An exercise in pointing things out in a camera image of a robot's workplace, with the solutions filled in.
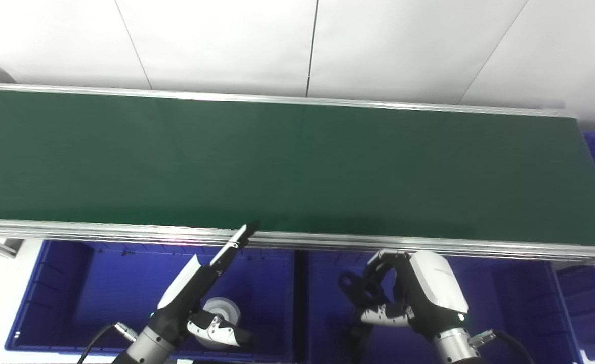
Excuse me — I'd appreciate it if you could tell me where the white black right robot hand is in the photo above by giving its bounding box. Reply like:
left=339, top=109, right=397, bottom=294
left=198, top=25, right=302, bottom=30
left=361, top=249, right=470, bottom=341

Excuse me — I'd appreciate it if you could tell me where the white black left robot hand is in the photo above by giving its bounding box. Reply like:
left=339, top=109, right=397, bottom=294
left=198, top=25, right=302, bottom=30
left=149, top=221, right=261, bottom=349

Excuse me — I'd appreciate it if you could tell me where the black flanged machine part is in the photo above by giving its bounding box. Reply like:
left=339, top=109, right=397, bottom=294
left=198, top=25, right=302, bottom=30
left=338, top=270, right=394, bottom=310

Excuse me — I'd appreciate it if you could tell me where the white round part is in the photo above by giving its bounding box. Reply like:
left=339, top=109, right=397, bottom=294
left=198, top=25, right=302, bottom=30
left=196, top=297, right=242, bottom=350

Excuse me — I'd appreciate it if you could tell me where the blue plastic bin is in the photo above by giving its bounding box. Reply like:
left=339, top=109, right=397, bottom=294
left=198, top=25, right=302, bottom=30
left=556, top=131, right=595, bottom=364
left=297, top=250, right=584, bottom=364
left=4, top=240, right=299, bottom=362

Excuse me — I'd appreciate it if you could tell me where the green conveyor belt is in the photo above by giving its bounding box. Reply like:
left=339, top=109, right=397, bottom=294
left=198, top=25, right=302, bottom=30
left=0, top=90, right=595, bottom=248
left=0, top=83, right=595, bottom=264

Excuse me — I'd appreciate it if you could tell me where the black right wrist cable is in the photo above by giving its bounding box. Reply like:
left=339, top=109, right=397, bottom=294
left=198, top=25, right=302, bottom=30
left=469, top=329, right=534, bottom=364

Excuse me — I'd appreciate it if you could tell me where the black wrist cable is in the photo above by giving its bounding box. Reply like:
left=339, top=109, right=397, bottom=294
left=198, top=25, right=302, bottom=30
left=77, top=321, right=139, bottom=364
left=469, top=329, right=534, bottom=364

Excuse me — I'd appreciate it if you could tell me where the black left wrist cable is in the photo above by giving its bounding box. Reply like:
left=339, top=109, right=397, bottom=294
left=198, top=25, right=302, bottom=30
left=77, top=321, right=139, bottom=364

